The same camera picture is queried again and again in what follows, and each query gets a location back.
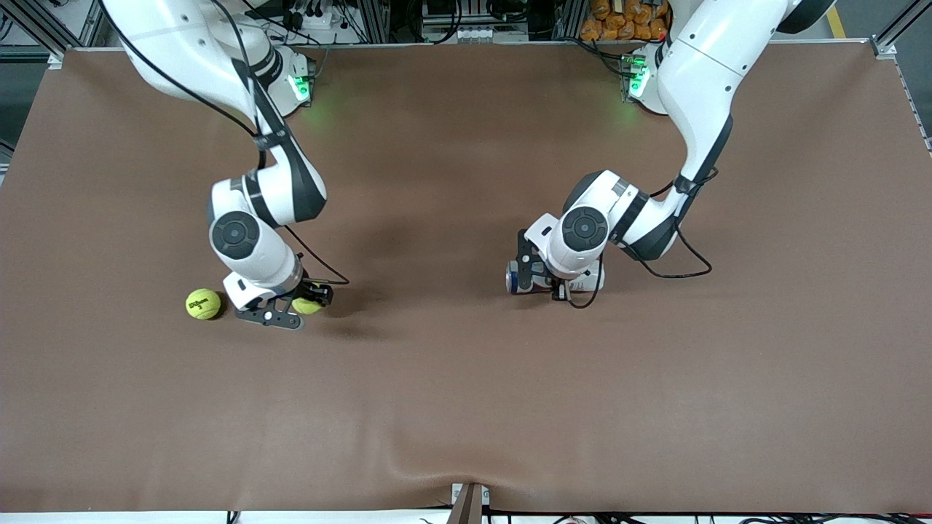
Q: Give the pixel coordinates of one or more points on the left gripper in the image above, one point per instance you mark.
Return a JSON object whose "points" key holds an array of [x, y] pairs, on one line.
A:
{"points": [[559, 290]]}

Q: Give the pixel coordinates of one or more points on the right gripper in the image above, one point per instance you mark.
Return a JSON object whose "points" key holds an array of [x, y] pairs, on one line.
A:
{"points": [[318, 292]]}

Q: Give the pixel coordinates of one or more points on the yellow Wilson tennis ball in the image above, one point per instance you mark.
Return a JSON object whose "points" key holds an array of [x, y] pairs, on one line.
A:
{"points": [[203, 303], [309, 306]]}

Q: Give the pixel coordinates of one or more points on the Roland Garros tennis ball can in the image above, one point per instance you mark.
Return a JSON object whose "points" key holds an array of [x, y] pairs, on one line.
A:
{"points": [[590, 279]]}

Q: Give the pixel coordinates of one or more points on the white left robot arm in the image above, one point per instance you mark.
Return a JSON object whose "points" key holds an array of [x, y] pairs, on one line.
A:
{"points": [[699, 73]]}

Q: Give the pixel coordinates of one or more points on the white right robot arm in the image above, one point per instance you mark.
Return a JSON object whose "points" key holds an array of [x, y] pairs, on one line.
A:
{"points": [[247, 240]]}

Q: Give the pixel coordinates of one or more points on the brown table mat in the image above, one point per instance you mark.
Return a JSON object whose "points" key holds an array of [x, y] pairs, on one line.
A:
{"points": [[466, 393]]}

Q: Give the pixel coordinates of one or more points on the small white socket strip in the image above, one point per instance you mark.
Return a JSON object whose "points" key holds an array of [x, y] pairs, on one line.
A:
{"points": [[473, 33]]}

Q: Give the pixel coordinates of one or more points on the orange packaged goods pile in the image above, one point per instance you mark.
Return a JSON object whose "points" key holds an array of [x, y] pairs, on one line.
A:
{"points": [[622, 20]]}

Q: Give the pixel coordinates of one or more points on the white power strip with plugs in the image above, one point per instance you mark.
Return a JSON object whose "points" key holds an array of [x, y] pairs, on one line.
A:
{"points": [[320, 20]]}

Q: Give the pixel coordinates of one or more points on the table edge bracket post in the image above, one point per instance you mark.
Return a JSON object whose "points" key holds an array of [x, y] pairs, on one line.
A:
{"points": [[468, 503]]}

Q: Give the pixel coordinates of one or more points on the aluminium frame beam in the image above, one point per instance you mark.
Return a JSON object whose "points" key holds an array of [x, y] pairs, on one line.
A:
{"points": [[33, 29], [892, 33]]}

